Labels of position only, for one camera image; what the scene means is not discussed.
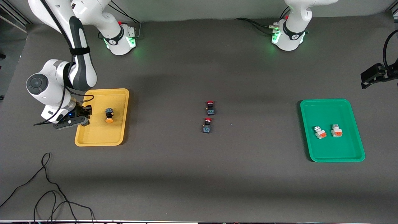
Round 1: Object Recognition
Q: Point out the yellow plastic tray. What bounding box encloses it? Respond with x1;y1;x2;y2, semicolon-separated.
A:
75;89;129;147

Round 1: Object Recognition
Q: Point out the green plastic tray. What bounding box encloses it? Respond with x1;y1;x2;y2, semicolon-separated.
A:
300;99;366;163

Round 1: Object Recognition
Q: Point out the dark grey table mat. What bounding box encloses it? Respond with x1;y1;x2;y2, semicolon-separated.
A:
0;11;398;223

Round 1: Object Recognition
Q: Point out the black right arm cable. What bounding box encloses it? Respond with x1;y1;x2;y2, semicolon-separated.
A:
33;0;95;126

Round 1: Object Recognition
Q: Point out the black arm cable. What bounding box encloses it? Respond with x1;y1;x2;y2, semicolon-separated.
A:
382;30;398;72
33;0;95;126

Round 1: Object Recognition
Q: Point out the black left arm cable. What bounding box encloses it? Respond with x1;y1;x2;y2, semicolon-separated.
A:
382;30;398;72

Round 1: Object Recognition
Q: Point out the thin black loose cable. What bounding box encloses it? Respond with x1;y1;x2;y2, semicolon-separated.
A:
0;152;95;223

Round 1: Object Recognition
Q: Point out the black base power cable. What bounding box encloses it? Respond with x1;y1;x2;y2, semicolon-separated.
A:
235;17;279;35
110;0;142;38

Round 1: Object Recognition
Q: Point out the aluminium frame rail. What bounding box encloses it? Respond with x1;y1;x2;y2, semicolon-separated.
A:
0;6;31;33

